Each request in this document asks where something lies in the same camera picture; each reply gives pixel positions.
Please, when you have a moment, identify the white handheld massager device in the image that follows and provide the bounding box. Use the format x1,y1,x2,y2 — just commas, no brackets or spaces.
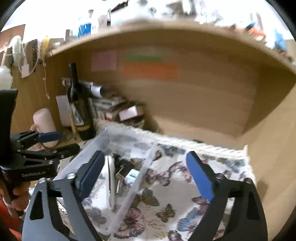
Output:
107,155,115,211

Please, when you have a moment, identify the silver metal pen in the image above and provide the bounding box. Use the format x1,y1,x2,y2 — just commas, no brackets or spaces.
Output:
116,180,122,194

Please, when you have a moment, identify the black clip tool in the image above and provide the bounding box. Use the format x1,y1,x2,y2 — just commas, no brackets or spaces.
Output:
113,154,128,170

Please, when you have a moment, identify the black gold lighter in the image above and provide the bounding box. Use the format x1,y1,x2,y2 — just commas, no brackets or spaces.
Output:
115,161,134,181

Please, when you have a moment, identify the clear plastic storage bin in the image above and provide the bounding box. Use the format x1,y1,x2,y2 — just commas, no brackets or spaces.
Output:
56,126,157,235

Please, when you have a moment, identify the person left hand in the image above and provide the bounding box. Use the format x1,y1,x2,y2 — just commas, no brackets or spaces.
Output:
1,181,31,218

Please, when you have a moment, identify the white handwritten note card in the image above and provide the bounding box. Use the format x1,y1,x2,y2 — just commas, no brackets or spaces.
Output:
56,95,71,127

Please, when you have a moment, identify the dark wine bottle elephant label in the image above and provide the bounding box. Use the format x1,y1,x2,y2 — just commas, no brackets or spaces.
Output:
67,63,96,141

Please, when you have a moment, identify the stack of papers and books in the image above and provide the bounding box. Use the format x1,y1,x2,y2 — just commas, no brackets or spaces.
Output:
61,77,147,129

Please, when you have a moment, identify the butterfly print lace cloth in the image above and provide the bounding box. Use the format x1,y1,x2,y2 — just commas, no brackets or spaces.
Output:
58,123,254,240

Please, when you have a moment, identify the small white card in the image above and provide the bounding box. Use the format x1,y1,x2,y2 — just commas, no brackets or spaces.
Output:
119,106,138,121

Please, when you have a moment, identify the pink sticky note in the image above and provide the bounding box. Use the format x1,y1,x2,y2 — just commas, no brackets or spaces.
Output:
91,50,117,71

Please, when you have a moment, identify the orange sticky note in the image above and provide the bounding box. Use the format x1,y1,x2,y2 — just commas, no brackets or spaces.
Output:
123,62,178,81

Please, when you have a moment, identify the blue liquid glass bottle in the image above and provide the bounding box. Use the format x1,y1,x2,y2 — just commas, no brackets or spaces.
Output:
78,23,91,37

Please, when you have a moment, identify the green sticky note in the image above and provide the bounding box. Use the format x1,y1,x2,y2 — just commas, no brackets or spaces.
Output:
124,55,164,63

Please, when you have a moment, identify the wooden shelf board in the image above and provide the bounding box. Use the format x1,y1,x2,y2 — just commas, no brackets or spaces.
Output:
46,20,295,74

